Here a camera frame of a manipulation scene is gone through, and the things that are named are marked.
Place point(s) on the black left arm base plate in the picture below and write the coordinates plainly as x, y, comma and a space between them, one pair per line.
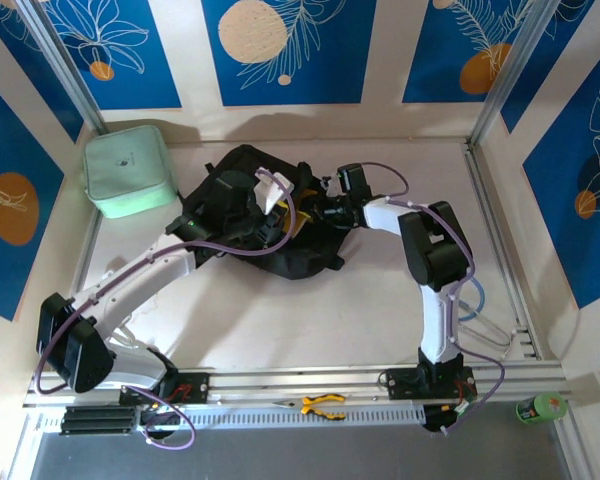
195, 386

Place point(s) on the aluminium frame post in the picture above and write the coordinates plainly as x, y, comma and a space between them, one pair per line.
65, 65
515, 65

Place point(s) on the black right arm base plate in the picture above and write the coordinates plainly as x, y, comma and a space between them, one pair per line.
400, 382

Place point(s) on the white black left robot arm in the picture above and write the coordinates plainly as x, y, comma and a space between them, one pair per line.
140, 280

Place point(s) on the black backpack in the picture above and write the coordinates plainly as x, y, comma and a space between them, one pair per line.
305, 255

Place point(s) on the black ribbed box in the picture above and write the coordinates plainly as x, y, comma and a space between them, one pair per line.
97, 420

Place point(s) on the yellow picture book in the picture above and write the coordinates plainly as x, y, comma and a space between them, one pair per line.
304, 217

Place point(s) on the green tape roll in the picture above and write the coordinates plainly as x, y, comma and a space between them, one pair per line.
540, 409

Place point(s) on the blue floral wall poster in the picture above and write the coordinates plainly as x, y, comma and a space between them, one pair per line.
330, 60
10, 150
555, 60
30, 75
145, 60
430, 50
580, 240

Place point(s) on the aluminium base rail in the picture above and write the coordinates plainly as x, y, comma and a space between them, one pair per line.
290, 381

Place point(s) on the mint green zip pouch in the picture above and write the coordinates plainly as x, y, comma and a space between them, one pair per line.
125, 170

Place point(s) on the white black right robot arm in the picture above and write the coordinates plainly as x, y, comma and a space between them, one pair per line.
435, 310

